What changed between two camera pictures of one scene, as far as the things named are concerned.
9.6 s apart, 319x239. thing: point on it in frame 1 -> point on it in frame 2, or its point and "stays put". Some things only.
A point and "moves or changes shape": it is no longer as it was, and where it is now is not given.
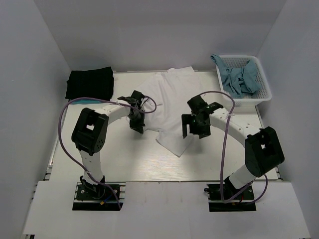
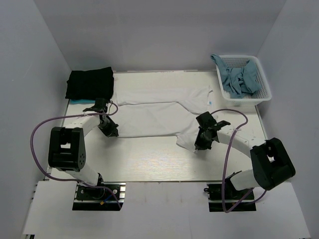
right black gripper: x=187 y=119 -> x=201 y=145
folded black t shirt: x=96 y=82 stays put
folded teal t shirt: x=83 y=101 stays put
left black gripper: x=138 y=126 -> x=112 y=131
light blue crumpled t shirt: x=239 y=81 stays put
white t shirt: x=167 y=94 moves or changes shape
